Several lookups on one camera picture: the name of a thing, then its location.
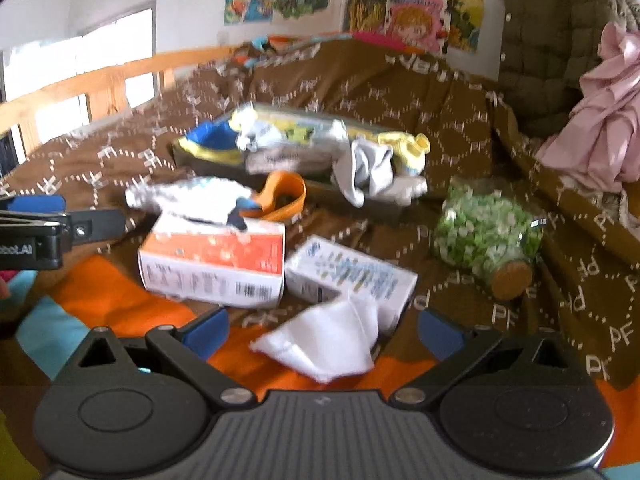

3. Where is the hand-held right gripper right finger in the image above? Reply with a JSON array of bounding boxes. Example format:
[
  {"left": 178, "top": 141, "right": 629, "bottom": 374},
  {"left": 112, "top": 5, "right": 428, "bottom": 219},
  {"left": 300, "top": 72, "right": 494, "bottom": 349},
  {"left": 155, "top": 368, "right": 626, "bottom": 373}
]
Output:
[{"left": 389, "top": 307, "right": 576, "bottom": 408}]

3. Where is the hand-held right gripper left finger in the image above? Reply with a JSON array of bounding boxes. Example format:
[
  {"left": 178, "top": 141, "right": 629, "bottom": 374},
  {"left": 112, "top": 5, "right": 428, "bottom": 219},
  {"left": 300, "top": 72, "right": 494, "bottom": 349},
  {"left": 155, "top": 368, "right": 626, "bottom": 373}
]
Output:
[{"left": 75, "top": 306, "right": 261, "bottom": 408}]

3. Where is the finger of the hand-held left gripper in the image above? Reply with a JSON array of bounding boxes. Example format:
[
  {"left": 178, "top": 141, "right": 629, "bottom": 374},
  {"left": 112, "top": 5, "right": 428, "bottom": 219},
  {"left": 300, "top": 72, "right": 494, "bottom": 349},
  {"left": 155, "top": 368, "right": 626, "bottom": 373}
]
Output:
[
  {"left": 61, "top": 209, "right": 127, "bottom": 257},
  {"left": 0, "top": 195, "right": 68, "bottom": 228}
]

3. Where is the white plastic bag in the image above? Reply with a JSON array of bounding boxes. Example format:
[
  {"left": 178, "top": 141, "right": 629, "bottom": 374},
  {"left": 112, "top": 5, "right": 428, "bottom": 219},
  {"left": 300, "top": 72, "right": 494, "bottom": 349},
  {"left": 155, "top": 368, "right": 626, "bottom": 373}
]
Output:
[{"left": 125, "top": 177, "right": 262, "bottom": 233}]

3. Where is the plain white cloth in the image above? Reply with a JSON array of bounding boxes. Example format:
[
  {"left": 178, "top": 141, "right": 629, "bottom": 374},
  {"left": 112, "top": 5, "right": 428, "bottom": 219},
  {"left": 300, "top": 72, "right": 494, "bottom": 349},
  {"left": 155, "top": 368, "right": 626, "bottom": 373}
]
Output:
[{"left": 249, "top": 294, "right": 381, "bottom": 385}]

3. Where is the blue yellow-trimmed sock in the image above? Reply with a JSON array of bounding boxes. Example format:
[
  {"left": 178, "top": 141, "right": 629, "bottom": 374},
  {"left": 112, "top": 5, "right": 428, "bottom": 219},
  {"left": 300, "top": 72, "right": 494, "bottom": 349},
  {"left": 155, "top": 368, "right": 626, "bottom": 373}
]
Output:
[{"left": 180, "top": 120, "right": 247, "bottom": 166}]

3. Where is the grey and white sock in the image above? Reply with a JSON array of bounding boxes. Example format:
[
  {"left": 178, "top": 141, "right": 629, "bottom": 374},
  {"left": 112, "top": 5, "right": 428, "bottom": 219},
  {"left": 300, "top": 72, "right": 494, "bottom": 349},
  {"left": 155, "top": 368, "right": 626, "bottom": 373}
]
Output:
[{"left": 332, "top": 139, "right": 428, "bottom": 207}]

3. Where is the white and pale blue sock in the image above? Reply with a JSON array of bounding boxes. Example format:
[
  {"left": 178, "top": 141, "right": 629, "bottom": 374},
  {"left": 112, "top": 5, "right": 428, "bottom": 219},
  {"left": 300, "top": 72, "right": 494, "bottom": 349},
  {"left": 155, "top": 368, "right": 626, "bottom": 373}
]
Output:
[{"left": 230, "top": 105, "right": 287, "bottom": 153}]

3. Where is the yellow sock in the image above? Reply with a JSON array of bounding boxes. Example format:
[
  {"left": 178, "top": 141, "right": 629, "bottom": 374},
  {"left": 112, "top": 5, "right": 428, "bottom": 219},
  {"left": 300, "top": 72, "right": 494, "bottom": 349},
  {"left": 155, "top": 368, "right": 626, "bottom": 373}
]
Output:
[{"left": 377, "top": 131, "right": 432, "bottom": 176}]

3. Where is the painted storage box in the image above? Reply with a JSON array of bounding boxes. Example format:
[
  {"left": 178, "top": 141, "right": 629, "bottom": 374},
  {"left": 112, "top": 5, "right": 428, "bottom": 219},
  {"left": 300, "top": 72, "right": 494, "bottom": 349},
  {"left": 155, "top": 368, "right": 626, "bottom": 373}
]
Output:
[{"left": 172, "top": 102, "right": 431, "bottom": 206}]

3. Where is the orange and teal bedsheet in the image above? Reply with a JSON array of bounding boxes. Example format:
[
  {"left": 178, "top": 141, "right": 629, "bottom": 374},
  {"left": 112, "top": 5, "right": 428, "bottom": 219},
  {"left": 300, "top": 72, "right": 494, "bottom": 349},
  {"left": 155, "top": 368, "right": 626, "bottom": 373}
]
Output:
[{"left": 0, "top": 255, "right": 640, "bottom": 480}]

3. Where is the orange and white carton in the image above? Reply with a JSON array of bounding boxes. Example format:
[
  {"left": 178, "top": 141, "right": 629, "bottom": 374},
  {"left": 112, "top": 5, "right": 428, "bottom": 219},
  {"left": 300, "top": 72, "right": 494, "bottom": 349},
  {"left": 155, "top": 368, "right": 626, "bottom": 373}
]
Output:
[{"left": 137, "top": 212, "right": 287, "bottom": 310}]

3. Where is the green patterned cork-lidded jar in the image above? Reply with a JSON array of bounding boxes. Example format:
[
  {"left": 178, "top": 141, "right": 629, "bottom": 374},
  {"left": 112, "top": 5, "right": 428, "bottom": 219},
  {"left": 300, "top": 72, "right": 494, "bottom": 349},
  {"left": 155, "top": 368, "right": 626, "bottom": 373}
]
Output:
[{"left": 432, "top": 180, "right": 545, "bottom": 302}]

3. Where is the white and blue carton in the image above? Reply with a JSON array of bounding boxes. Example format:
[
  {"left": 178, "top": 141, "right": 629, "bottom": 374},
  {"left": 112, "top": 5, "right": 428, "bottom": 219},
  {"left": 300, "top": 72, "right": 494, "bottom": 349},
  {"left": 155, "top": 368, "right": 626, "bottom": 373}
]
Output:
[{"left": 284, "top": 237, "right": 418, "bottom": 336}]

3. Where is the bright window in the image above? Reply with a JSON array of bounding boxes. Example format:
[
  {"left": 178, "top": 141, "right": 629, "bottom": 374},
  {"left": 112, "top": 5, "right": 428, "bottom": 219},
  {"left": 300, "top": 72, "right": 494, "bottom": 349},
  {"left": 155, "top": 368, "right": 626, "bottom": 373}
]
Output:
[{"left": 0, "top": 0, "right": 160, "bottom": 126}]

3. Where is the brown patterned blanket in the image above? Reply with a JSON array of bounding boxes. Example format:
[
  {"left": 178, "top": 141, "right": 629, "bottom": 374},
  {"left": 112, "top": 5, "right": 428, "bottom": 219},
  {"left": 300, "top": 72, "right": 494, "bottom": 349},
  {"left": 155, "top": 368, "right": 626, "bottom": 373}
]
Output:
[{"left": 0, "top": 37, "right": 640, "bottom": 391}]

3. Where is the pink crumpled cloth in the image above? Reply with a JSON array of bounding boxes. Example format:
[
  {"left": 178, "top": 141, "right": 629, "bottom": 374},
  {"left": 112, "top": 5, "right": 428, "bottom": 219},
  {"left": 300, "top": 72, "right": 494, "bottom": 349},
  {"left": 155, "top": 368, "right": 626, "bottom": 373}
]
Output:
[{"left": 537, "top": 20, "right": 640, "bottom": 193}]

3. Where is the pink blond figure poster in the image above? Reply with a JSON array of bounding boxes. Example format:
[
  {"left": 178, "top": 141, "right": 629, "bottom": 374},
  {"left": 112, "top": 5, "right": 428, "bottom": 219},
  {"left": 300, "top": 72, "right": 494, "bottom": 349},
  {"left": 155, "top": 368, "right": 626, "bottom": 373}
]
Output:
[{"left": 385, "top": 0, "right": 451, "bottom": 56}]

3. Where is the olive puffer jacket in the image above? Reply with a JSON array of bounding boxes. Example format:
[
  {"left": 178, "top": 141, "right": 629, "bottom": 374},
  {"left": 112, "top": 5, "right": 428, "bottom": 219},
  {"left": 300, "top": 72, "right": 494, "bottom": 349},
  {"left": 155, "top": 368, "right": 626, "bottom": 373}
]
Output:
[{"left": 497, "top": 0, "right": 640, "bottom": 136}]

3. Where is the dark orange fish painting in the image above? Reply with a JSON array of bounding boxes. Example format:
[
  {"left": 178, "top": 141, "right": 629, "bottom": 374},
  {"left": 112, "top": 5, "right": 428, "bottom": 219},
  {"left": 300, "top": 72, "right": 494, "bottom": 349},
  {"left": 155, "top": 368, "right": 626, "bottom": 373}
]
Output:
[{"left": 345, "top": 0, "right": 486, "bottom": 52}]

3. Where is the wooden bed rail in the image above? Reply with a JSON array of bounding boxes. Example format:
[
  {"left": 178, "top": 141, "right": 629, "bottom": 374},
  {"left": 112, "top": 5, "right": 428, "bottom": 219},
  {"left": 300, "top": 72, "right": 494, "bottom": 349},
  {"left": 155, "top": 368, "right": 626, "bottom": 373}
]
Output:
[{"left": 0, "top": 45, "right": 241, "bottom": 171}]

